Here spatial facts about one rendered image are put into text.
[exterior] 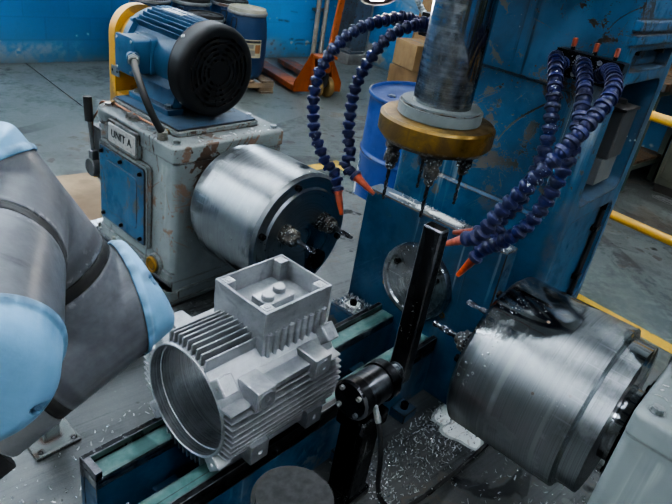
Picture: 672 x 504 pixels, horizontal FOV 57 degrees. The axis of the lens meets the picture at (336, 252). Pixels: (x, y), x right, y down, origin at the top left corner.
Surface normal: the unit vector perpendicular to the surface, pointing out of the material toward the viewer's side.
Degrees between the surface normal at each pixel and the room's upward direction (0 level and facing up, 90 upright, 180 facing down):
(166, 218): 90
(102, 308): 75
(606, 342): 17
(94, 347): 79
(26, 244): 34
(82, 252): 67
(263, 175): 28
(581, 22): 90
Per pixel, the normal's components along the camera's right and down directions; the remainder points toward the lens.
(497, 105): -0.67, 0.26
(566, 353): -0.27, -0.55
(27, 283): 0.72, -0.68
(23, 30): 0.65, 0.45
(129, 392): 0.15, -0.87
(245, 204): -0.46, -0.29
